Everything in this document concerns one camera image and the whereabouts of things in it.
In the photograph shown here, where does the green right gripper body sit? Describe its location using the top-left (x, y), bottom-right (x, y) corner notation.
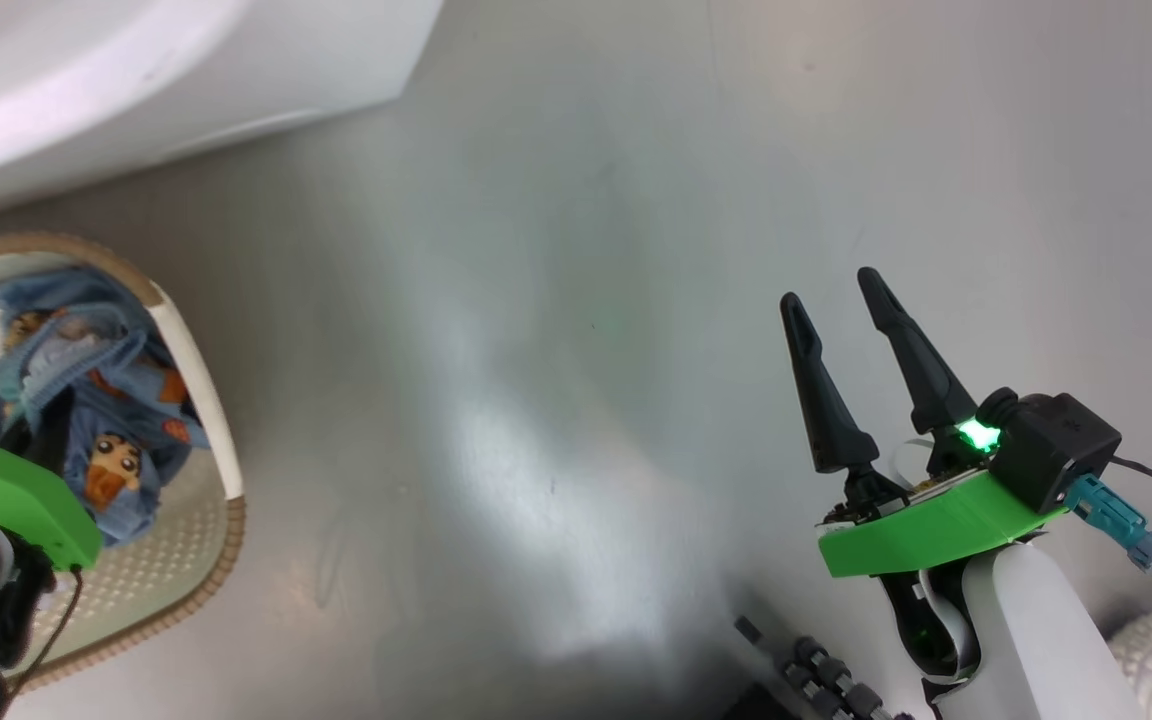
top-left (816, 438), bottom-right (1072, 693)

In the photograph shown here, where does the white washing machine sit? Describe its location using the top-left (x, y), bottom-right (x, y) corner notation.
top-left (0, 0), bottom-right (445, 223)

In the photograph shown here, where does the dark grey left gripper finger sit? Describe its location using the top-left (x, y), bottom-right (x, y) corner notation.
top-left (0, 412), bottom-right (37, 469)
top-left (31, 395), bottom-right (75, 473)

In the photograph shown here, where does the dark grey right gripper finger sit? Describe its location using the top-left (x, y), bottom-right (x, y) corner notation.
top-left (856, 266), bottom-right (979, 437)
top-left (779, 292), bottom-right (880, 476)

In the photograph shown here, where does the blue shirt large orange print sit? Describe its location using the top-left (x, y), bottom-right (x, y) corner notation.
top-left (0, 265), bottom-right (152, 421)

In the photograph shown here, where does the thin black cable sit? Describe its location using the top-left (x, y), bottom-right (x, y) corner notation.
top-left (6, 565), bottom-right (87, 701)

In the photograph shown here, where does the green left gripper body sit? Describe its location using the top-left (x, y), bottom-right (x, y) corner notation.
top-left (0, 445), bottom-right (104, 573)

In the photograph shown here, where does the blue cartoon print garment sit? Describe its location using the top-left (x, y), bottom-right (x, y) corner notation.
top-left (61, 350), bottom-right (212, 549)

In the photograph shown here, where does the cream perforated laundry basket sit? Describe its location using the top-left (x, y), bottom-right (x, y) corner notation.
top-left (0, 232), bottom-right (247, 698)

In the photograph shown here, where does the black cable teal connector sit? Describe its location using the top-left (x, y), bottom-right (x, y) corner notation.
top-left (1066, 455), bottom-right (1152, 591)

